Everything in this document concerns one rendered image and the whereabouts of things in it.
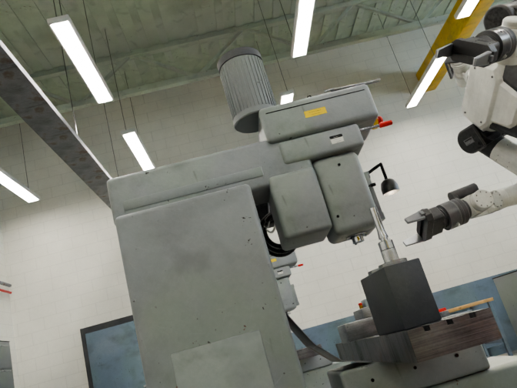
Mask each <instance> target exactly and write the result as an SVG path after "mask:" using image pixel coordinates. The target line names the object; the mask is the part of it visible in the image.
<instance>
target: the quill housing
mask: <svg viewBox="0 0 517 388"><path fill-rule="evenodd" d="M312 166H313V169H314V170H315V174H316V176H317V179H318V181H319V185H320V188H321V191H322V194H323V197H324V200H325V204H326V206H327V209H328V211H329V216H330V219H331V221H332V228H331V229H330V231H329V233H328V235H327V238H328V241H329V242H330V243H331V244H337V243H342V242H345V241H348V240H347V239H346V237H348V236H350V235H353V234H355V233H358V232H367V234H366V235H364V236H367V235H369V234H370V233H371V232H372V231H373V230H374V229H375V223H374V221H373V218H372V215H371V213H370V210H369V209H371V208H372V207H375V203H374V200H373V198H372V194H371V192H370V189H369V186H368V183H367V181H366V178H365V175H364V172H363V170H362V167H361V164H360V161H359V158H358V156H357V154H355V153H354V152H346V153H342V154H339V155H336V156H331V157H328V158H324V159H319V160H316V161H314V162H313V164H312Z"/></svg>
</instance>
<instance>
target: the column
mask: <svg viewBox="0 0 517 388"><path fill-rule="evenodd" d="M115 225H116V230H117V234H118V241H119V246H120V250H121V254H122V262H123V266H124V271H125V278H126V282H127V287H128V294H129V299H130V303H131V308H132V315H133V319H134V324H135V331H136V335H137V340H138V347H139V351H140V356H141V360H142V368H143V372H144V376H145V384H146V388H307V386H306V383H305V378H304V376H303V372H302V368H301V365H300V362H299V357H298V354H297V351H296V348H295V343H294V340H293V337H292V332H291V330H290V326H289V322H288V318H287V316H286V312H285V307H284V305H283V302H282V297H281V294H280V291H279V286H278V283H277V280H276V277H275V272H274V269H273V266H272V261H271V258H270V255H269V251H268V247H267V245H266V241H265V237H264V234H263V231H262V226H261V223H260V220H259V215H258V212H257V209H256V206H255V201H254V199H253V195H252V191H251V188H250V186H249V185H246V184H244V185H241V186H236V187H232V188H229V189H223V190H220V191H217V192H212V193H209V194H205V195H202V196H196V197H193V198H190V199H184V200H181V201H178V202H173V203H169V204H166V205H163V206H157V207H154V208H150V209H146V210H142V211H139V212H134V213H130V214H127V215H123V216H119V217H117V218H116V220H115Z"/></svg>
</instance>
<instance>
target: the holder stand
mask: <svg viewBox="0 0 517 388"><path fill-rule="evenodd" d="M361 284H362V288H363V290H364V293H365V297H366V299H367V302H368V305H369V309H370V311H371V314H372V318H373V320H374V323H375V327H376V329H377V332H378V335H379V336H381V335H385V334H389V333H395V332H399V331H403V330H407V329H411V328H414V327H417V326H421V325H425V324H427V323H432V322H435V321H438V320H441V319H442V318H441V315H440V313H439V309H438V307H437V305H436V302H435V299H434V296H433V295H432V291H431V289H430V286H429V283H428V280H427V278H426V276H425V272H424V270H423V268H422V264H421V262H420V259H419V258H416V259H410V260H407V258H401V259H395V260H392V261H390V262H387V263H383V264H382V265H380V266H379V267H378V269H374V270H372V271H370V272H368V276H367V277H365V278H364V279H361Z"/></svg>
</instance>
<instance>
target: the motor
mask: <svg viewBox="0 0 517 388"><path fill-rule="evenodd" d="M217 67H218V72H219V74H220V77H221V80H222V85H223V88H224V91H225V96H226V98H227V102H228V107H229V110H230V113H231V116H232V121H233V124H234V127H235V130H236V131H238V132H242V133H253V132H258V131H259V111H260V110H261V109H264V108H268V107H271V106H274V105H276V103H275V99H274V96H273V93H272V89H271V86H270V84H269V79H268V76H267V74H266V71H265V67H264V65H263V61H262V57H261V54H260V52H259V51H258V50H257V49H255V48H251V47H238V48H234V49H232V50H230V51H228V52H226V53H225V54H224V55H223V56H222V57H221V58H220V59H219V61H218V64H217Z"/></svg>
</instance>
